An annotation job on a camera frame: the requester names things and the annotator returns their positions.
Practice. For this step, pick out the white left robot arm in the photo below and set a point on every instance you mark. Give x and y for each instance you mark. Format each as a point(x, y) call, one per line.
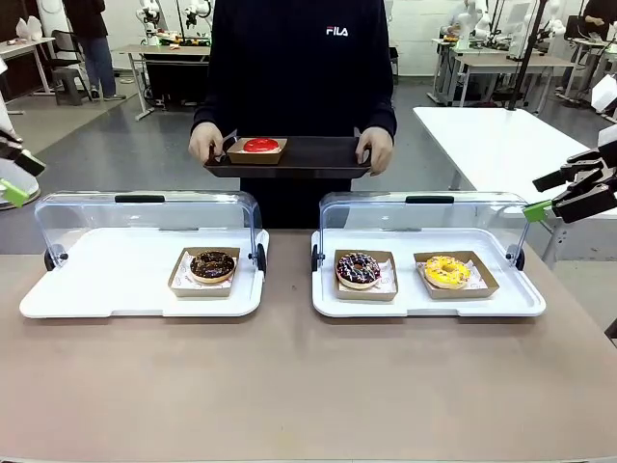
point(4, 111)

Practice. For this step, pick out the person's right hand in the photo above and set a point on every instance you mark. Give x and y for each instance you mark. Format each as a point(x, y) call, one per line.
point(205, 142)

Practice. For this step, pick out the person in navy sweatshirt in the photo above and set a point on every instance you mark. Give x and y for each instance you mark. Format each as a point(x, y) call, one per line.
point(289, 96)

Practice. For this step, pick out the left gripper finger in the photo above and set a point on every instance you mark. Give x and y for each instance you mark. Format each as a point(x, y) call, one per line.
point(12, 192)
point(19, 156)

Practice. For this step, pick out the chocolate sprinkle donut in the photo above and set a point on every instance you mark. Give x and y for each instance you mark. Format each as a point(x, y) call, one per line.
point(366, 295)

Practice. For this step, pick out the chocolate donut with brown crumbs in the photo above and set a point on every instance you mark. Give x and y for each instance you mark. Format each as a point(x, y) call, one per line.
point(202, 270)

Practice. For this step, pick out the person's left hand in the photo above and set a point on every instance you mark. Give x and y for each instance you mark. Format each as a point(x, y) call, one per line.
point(378, 149)

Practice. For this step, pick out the bystander in dark jacket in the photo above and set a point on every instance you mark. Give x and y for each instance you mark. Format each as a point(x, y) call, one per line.
point(89, 29)

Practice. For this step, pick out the clear hinged tray lid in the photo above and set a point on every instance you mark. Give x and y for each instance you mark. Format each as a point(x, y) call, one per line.
point(144, 212)
point(434, 212)

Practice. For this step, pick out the white plastic bag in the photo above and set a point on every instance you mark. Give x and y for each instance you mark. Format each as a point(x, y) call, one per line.
point(29, 28)

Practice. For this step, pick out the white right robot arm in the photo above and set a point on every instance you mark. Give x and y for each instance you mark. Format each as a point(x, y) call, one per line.
point(607, 94)

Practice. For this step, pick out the person's left forearm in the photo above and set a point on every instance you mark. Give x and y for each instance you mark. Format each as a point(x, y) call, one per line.
point(383, 106)

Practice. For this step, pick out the white table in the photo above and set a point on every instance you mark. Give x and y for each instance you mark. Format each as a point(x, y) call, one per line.
point(482, 140)

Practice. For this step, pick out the seated bystander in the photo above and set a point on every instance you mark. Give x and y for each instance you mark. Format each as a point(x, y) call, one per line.
point(598, 14)

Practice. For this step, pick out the person's right forearm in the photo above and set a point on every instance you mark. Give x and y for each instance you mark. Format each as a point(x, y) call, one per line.
point(207, 106)

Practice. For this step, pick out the white desk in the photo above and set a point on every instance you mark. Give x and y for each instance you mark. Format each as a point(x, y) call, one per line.
point(19, 46)

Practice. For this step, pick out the yellow frosted donut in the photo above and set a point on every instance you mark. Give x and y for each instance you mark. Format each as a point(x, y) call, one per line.
point(458, 293)

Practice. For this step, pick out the grey plastic stool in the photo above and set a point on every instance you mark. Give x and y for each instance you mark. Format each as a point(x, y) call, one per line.
point(67, 79)

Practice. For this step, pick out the black metal pole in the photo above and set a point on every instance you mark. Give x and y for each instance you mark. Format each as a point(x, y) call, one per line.
point(528, 48)

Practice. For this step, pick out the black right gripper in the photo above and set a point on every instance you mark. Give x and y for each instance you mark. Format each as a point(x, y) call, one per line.
point(611, 154)

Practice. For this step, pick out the yellow glazed sprinkled donut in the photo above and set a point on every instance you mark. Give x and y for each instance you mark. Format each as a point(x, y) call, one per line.
point(434, 272)

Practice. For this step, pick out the red glazed donut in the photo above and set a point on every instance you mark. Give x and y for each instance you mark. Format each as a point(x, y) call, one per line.
point(260, 144)

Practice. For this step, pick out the red frosted donut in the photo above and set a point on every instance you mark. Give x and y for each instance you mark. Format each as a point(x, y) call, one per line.
point(255, 159)

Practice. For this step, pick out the white plastic display tray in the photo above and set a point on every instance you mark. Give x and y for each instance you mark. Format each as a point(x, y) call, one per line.
point(405, 299)
point(96, 280)

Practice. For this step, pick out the black serving tray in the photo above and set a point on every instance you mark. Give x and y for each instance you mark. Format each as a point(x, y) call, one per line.
point(318, 154)

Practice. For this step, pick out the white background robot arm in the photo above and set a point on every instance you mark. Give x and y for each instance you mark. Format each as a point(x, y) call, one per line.
point(470, 21)
point(149, 19)

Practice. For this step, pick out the chocolate donut with colourful sprinkles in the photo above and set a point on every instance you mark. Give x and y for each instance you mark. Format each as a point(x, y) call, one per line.
point(344, 270)

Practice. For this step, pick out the chocolate donut in left tray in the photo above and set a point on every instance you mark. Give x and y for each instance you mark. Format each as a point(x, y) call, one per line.
point(202, 291)

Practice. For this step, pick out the grey workbench table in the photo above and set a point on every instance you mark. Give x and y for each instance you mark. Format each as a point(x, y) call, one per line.
point(159, 49)
point(511, 62)

